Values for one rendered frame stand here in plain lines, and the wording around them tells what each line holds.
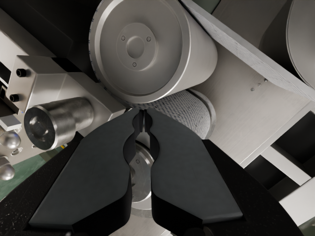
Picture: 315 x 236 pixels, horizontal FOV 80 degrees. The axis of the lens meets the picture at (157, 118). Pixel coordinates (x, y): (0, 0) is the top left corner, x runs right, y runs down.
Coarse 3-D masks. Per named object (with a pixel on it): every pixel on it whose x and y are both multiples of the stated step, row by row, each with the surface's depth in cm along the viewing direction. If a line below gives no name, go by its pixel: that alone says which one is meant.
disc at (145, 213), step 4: (128, 108) 22; (132, 108) 22; (124, 112) 22; (132, 208) 25; (132, 212) 26; (136, 212) 25; (140, 212) 25; (144, 212) 25; (148, 212) 24; (140, 216) 25; (144, 216) 25; (148, 216) 25
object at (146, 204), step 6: (144, 126) 22; (144, 132) 21; (138, 138) 22; (144, 138) 22; (144, 144) 22; (150, 198) 23; (132, 204) 25; (138, 204) 24; (144, 204) 24; (150, 204) 23
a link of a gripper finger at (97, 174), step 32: (96, 128) 10; (128, 128) 10; (96, 160) 8; (128, 160) 9; (64, 192) 6; (96, 192) 6; (128, 192) 7; (32, 224) 5; (64, 224) 5; (96, 224) 6
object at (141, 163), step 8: (136, 144) 22; (136, 152) 20; (144, 152) 21; (136, 160) 21; (144, 160) 20; (152, 160) 21; (136, 168) 21; (144, 168) 21; (136, 176) 22; (144, 176) 21; (136, 184) 22; (144, 184) 21; (136, 192) 22; (144, 192) 21; (136, 200) 22
